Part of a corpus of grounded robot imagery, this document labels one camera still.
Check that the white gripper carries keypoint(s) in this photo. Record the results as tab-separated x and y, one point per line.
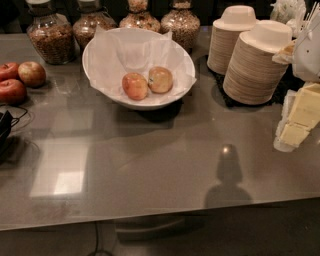
308	56

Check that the right apple in bowl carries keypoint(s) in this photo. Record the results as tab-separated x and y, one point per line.
160	80

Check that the apple in bowl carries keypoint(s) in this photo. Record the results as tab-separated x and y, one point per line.
160	80
135	86

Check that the white bowl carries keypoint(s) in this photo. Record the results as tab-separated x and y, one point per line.
150	103

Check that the left apple in bowl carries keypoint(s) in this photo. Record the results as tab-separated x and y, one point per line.
135	86

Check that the yellow-red apple on table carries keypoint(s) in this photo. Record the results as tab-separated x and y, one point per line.
32	74

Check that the red apple front left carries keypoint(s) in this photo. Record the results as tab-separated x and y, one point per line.
12	92

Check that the red apple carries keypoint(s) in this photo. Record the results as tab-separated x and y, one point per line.
9	71
12	92

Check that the red apple far left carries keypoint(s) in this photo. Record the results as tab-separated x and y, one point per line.
9	71

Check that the front stack paper bowls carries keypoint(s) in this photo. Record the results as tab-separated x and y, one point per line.
252	76

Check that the stack paper bowls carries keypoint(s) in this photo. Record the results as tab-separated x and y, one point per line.
252	76
225	32

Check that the rear stack paper bowls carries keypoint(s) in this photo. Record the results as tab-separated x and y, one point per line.
225	32

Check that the glass cereal jar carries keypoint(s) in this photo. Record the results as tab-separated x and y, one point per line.
51	36
139	17
92	16
182	23

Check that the white paper liner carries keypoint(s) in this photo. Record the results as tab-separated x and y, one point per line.
113	63

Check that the glass cereal jar far left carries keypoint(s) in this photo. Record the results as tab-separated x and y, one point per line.
51	36

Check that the black device with cable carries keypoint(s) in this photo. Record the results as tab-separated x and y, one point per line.
12	121

